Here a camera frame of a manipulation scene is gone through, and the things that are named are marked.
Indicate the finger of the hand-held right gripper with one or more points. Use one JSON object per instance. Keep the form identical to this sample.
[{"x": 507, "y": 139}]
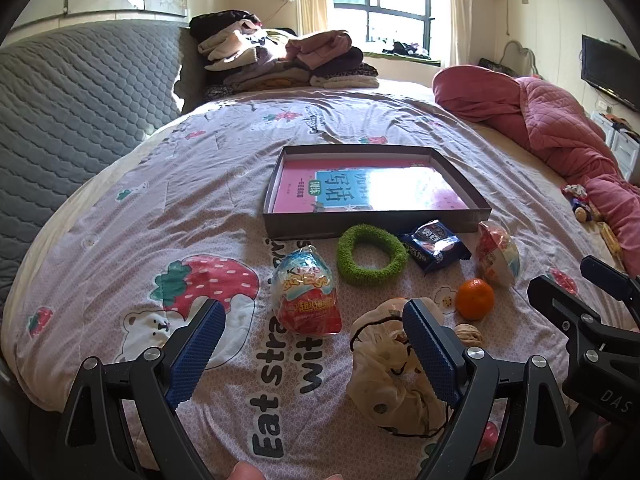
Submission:
[
  {"x": 555, "y": 300},
  {"x": 607, "y": 277}
]

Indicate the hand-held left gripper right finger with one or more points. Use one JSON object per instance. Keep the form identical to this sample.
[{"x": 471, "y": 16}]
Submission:
[{"x": 425, "y": 345}]

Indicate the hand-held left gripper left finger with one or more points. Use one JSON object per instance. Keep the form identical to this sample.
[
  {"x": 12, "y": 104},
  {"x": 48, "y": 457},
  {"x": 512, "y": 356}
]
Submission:
[{"x": 197, "y": 355}]

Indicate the brown walnut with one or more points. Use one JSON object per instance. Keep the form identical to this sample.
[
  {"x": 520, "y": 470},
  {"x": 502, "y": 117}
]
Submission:
[{"x": 468, "y": 334}]

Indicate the orange tangerine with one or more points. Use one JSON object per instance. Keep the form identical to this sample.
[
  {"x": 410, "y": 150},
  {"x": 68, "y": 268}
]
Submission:
[{"x": 474, "y": 300}]

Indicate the plastic-wrapped toy egg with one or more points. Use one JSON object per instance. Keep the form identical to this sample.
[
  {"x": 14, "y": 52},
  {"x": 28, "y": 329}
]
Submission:
[
  {"x": 306, "y": 300},
  {"x": 496, "y": 255}
]

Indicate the blue cookie packet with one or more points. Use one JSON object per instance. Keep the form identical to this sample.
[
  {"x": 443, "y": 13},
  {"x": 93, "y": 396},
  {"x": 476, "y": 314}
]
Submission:
[{"x": 435, "y": 251}]

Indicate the grey shallow cardboard box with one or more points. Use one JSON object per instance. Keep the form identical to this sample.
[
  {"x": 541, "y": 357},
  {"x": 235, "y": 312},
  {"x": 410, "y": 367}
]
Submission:
[{"x": 350, "y": 222}]

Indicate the person's left hand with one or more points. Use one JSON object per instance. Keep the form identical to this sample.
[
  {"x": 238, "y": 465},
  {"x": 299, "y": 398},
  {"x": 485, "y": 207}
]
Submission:
[{"x": 245, "y": 472}]

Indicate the yellow packet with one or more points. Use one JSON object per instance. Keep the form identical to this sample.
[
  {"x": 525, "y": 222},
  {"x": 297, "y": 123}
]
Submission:
[{"x": 611, "y": 237}]

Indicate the small blue toy figure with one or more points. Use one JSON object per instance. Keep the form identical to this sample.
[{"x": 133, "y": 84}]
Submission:
[{"x": 585, "y": 209}]

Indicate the white drawer cabinet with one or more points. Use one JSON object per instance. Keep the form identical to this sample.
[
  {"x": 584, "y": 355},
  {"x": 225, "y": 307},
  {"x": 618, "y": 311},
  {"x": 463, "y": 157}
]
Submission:
[{"x": 622, "y": 145}]

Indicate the pink quilted comforter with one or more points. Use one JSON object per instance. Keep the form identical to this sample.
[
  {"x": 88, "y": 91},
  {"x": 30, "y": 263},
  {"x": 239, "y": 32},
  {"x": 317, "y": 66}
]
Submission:
[{"x": 550, "y": 120}]

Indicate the black television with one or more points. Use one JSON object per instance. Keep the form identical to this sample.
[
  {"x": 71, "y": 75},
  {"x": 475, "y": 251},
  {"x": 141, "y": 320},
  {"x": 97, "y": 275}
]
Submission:
[{"x": 607, "y": 70}]

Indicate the black bag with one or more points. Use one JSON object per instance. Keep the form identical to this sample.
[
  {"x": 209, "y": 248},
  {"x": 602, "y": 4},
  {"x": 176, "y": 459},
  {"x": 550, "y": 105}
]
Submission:
[{"x": 495, "y": 66}]

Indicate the dark clothes on windowsill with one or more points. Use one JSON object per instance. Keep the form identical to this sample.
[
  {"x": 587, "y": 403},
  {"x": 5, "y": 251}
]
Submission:
[{"x": 411, "y": 49}]

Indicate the green windowsill mat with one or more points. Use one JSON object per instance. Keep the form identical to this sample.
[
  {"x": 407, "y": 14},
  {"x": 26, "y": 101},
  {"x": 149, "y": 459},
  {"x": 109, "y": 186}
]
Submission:
[{"x": 375, "y": 56}]

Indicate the grey quilted headboard cover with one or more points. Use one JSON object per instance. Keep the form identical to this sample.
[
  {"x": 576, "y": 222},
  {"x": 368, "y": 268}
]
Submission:
[{"x": 75, "y": 85}]

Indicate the pile of folded clothes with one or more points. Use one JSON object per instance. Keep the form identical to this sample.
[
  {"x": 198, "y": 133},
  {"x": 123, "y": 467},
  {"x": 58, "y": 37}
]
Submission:
[{"x": 280, "y": 60}]

